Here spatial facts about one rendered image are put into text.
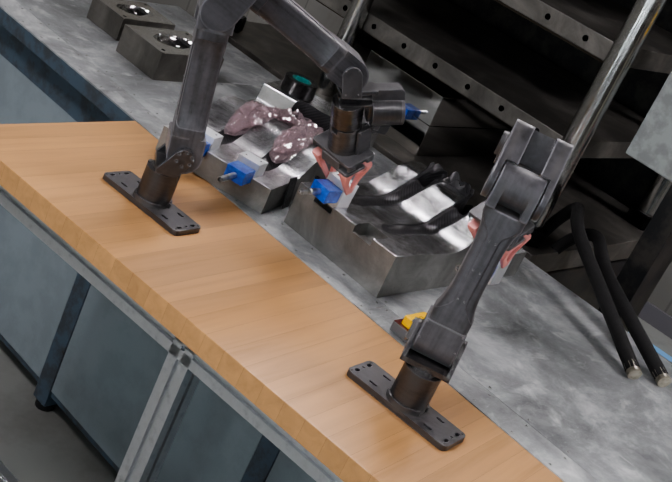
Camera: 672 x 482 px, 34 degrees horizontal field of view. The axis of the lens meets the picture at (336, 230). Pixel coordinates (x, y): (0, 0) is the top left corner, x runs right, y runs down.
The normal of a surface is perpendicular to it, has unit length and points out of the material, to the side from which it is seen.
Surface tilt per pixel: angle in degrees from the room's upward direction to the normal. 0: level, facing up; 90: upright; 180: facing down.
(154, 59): 90
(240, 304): 0
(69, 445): 0
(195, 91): 90
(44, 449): 0
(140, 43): 90
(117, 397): 90
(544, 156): 74
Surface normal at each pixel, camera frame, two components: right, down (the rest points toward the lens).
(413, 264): 0.67, 0.54
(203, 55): 0.07, 0.55
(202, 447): -0.63, 0.05
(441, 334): -0.20, 0.26
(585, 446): 0.39, -0.84
